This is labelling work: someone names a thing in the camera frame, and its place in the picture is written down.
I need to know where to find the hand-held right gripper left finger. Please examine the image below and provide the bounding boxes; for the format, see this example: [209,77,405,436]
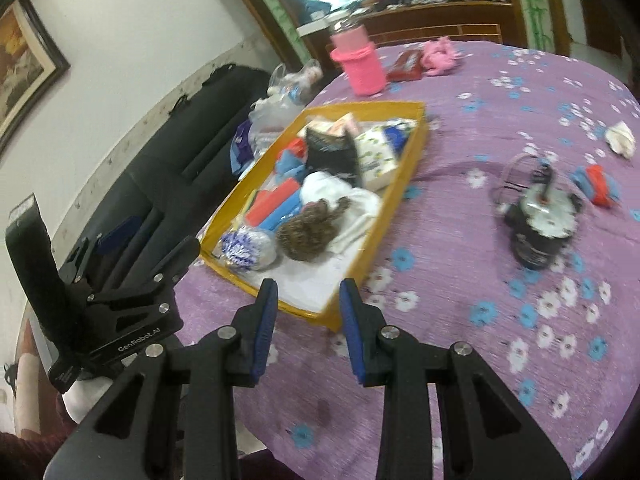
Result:
[42,278,279,480]

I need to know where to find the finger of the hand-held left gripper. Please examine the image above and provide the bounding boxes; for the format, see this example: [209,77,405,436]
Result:
[59,216,148,288]
[87,235,202,317]

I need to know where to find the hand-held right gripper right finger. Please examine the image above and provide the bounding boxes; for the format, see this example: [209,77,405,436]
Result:
[339,278,573,480]

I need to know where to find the yellow cardboard box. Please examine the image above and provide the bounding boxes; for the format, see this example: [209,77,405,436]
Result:
[199,100,431,334]

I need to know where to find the brown fuzzy cloth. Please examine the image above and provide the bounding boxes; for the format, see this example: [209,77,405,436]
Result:
[276,196,352,264]

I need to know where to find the white cloth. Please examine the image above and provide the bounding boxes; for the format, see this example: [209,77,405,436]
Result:
[300,171,384,257]

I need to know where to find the blue cloth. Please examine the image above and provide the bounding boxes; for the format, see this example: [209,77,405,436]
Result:
[275,149,309,179]

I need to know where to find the person's left forearm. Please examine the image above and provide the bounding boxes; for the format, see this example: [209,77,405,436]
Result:
[0,410,77,480]

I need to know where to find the person's left hand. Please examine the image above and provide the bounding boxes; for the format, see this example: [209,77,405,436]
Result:
[62,371,122,425]

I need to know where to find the black sofa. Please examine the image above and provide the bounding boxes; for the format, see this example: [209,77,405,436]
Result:
[50,62,281,321]

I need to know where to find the purple bag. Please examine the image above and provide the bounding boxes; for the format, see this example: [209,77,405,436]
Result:
[230,120,257,177]

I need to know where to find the white plastic bag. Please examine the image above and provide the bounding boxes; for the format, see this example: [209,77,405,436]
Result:
[247,94,306,137]

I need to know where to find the cream tissue pack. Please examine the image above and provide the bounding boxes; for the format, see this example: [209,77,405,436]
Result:
[300,119,336,139]

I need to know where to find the blue tissue pack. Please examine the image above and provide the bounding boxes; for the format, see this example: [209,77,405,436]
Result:
[385,119,419,154]

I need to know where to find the pink floral tissue pack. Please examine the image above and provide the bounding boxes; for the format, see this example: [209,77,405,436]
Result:
[332,113,359,136]

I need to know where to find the clear plastic bag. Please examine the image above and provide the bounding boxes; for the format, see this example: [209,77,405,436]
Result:
[267,59,324,107]

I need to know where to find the pink knit sleeve bottle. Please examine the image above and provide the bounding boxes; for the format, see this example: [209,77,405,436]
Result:
[327,15,389,97]

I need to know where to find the red wallet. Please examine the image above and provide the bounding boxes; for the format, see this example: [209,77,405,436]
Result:
[387,50,426,83]

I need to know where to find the orange and blue sock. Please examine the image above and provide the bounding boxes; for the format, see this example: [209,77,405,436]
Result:
[570,164,624,209]

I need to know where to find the pink cloth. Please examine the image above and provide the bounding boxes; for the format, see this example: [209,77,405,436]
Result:
[420,37,463,79]

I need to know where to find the wooden counter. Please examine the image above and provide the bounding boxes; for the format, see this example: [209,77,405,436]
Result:
[300,0,516,57]

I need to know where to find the framed wall painting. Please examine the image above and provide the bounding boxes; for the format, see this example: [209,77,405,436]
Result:
[0,0,71,158]

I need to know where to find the electric motor with wires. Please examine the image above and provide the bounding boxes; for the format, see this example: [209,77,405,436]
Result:
[492,155,586,271]

